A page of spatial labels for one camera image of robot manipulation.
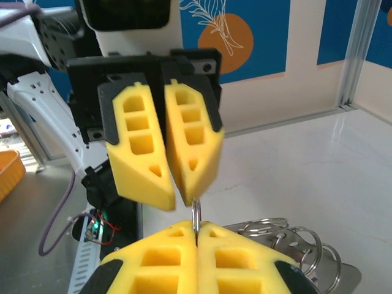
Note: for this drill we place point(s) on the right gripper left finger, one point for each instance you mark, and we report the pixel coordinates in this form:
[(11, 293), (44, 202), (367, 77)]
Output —
[(159, 269)]

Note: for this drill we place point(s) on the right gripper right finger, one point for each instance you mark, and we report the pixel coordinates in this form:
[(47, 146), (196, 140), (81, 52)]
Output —
[(239, 269)]

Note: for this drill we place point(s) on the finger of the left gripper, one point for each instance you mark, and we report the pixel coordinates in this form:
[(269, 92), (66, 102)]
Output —
[(208, 159), (137, 177)]

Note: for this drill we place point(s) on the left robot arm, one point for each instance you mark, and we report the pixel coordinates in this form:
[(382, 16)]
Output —
[(46, 110)]

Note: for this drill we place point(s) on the circuit board with LED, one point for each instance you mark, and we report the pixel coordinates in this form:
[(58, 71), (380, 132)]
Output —
[(95, 228)]

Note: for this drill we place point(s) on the orange plastic bin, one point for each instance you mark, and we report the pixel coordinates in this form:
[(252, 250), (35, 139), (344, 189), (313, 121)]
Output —
[(9, 177)]

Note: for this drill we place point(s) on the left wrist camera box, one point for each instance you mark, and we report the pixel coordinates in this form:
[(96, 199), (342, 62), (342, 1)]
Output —
[(128, 39)]

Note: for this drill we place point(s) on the aluminium side rail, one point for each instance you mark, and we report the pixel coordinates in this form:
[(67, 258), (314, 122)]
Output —
[(291, 121)]

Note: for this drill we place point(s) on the blue floral wall panel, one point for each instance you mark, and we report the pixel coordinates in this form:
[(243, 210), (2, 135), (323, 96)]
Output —
[(333, 30), (382, 36), (269, 30)]

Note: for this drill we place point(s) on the aluminium frame post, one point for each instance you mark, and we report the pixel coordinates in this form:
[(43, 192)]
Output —
[(358, 61)]

